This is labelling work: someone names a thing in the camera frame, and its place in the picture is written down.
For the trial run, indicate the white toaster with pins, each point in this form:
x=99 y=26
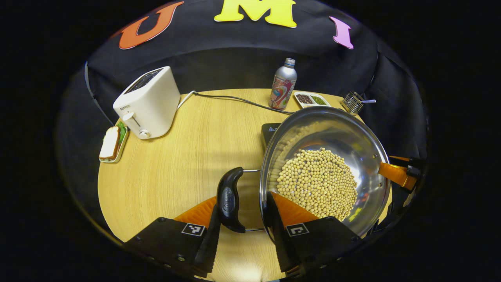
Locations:
x=152 y=102

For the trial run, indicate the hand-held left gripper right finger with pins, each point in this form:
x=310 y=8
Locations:
x=280 y=239

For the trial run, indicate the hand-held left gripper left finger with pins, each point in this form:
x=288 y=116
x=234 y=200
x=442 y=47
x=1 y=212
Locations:
x=207 y=246

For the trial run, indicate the black induction cooktop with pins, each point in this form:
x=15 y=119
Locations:
x=270 y=135

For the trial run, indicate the pale green tray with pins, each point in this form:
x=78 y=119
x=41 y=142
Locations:
x=113 y=161

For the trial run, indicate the silver printed bottle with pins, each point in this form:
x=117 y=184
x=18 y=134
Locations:
x=282 y=88

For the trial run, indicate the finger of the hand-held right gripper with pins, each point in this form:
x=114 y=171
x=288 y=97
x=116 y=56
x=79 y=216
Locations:
x=399 y=158
x=395 y=174

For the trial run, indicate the pile of soybeans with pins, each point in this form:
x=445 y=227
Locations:
x=317 y=180

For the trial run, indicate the white divided bean dish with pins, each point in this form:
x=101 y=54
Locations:
x=312 y=100

